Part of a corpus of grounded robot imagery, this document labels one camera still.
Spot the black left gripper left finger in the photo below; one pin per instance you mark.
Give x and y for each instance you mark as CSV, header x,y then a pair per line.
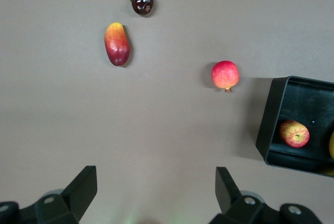
x,y
65,205

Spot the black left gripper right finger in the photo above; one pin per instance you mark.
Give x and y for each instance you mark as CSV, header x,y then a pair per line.
x,y
242,208

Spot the red yellow apple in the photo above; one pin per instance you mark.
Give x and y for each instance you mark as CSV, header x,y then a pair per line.
x,y
293,134

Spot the black plastic box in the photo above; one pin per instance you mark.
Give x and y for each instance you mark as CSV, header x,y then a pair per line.
x,y
268,119

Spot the yellow banana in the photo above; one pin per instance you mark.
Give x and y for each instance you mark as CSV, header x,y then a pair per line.
x,y
332,144

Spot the brown table cloth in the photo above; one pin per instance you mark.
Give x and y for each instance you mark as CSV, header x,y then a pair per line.
x,y
167,130

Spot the red pomegranate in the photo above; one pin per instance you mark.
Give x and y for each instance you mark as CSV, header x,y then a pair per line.
x,y
225,75

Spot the red yellow mango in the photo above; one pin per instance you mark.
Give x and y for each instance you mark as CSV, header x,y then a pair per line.
x,y
117,46

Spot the dark purple mangosteen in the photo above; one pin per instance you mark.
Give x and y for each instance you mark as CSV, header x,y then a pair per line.
x,y
142,3

